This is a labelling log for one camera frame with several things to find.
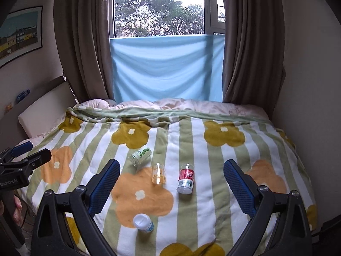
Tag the grey wooden headboard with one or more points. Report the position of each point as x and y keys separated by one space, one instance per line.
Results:
x=11 y=131

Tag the right brown curtain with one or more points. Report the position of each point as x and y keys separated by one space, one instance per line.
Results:
x=253 y=67

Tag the blue bottle on headboard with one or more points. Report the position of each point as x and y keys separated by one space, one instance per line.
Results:
x=22 y=96

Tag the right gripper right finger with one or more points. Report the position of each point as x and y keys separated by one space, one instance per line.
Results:
x=291 y=235

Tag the white headboard cushion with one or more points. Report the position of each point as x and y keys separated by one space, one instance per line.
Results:
x=41 y=115

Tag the white blue-label bottle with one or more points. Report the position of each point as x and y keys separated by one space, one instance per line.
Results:
x=143 y=223

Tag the orange item on headboard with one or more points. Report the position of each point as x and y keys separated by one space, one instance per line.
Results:
x=8 y=107

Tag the framed town picture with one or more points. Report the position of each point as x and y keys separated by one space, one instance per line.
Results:
x=21 y=33

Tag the brown curtain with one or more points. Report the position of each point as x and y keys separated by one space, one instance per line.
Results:
x=253 y=67
x=82 y=36

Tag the person's left hand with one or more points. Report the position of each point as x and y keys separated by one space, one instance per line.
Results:
x=17 y=216

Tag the clear red-label bottle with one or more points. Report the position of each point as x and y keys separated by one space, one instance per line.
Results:
x=186 y=179

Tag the left brown curtain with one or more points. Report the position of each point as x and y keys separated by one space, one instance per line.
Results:
x=82 y=36

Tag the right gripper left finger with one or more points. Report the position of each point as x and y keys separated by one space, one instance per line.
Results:
x=51 y=234

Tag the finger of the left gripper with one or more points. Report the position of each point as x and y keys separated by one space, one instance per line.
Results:
x=17 y=151
x=30 y=162

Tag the clear green-label bottle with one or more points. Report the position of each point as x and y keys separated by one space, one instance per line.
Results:
x=140 y=156

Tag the light blue cloth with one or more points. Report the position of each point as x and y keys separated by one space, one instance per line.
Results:
x=157 y=67

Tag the window frame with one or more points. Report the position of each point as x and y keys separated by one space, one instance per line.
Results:
x=214 y=17

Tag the floral striped blanket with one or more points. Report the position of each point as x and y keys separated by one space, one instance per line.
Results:
x=206 y=222

